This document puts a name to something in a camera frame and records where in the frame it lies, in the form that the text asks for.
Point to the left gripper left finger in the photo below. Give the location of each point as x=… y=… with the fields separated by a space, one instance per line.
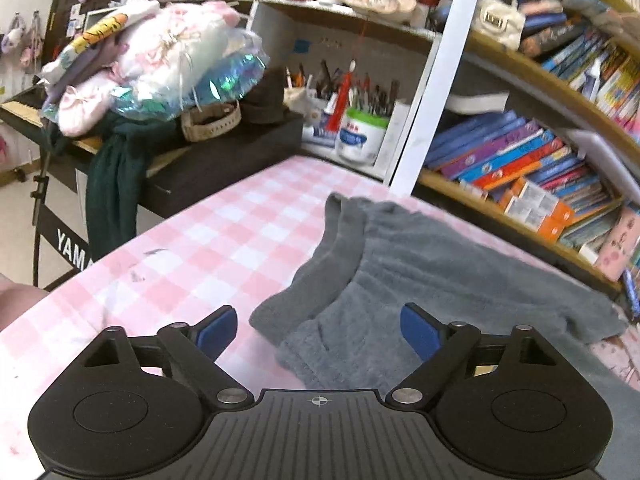
x=192 y=351

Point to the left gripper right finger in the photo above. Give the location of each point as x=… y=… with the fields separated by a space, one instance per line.
x=443 y=349

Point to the grey sweater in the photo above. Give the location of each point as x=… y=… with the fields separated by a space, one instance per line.
x=337 y=326

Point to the pile of pastel clothes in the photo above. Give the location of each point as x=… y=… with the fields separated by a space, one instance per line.
x=146 y=61

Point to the pink checkered table mat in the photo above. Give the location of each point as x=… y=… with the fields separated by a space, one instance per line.
x=240 y=247

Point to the lower orange white box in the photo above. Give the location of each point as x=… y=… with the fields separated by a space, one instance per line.
x=546 y=227

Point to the orange white box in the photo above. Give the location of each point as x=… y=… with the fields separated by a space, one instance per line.
x=546 y=227
x=542 y=201

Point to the upper orange white box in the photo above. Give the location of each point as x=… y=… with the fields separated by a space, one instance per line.
x=542 y=201

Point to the dark green cloth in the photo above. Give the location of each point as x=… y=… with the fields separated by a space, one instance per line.
x=116 y=175

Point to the row of colourful books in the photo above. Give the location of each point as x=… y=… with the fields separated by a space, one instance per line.
x=486 y=153

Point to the beige woven basket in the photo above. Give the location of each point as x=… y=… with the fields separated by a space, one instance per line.
x=211 y=121

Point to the white plastic jar green lid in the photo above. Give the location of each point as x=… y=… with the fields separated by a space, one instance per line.
x=360 y=137

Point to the wooden bookshelf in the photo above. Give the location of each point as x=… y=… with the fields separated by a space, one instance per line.
x=577 y=76

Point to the red tassel ornament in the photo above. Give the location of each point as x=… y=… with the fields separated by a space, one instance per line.
x=340 y=104

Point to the white canvas bag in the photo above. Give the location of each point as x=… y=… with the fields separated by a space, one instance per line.
x=500 y=20

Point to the white shelf post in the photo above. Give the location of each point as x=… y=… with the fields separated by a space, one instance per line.
x=430 y=99

